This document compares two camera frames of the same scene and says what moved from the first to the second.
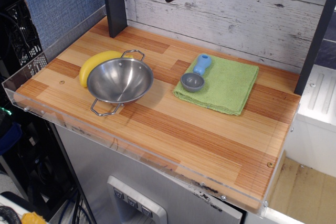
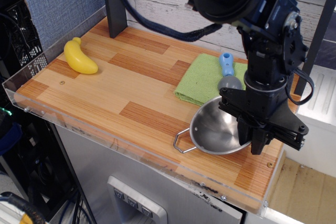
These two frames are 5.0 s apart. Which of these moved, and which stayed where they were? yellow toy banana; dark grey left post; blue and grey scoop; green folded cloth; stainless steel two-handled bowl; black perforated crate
Moved: stainless steel two-handled bowl; yellow toy banana; blue and grey scoop
Stayed: dark grey left post; green folded cloth; black perforated crate
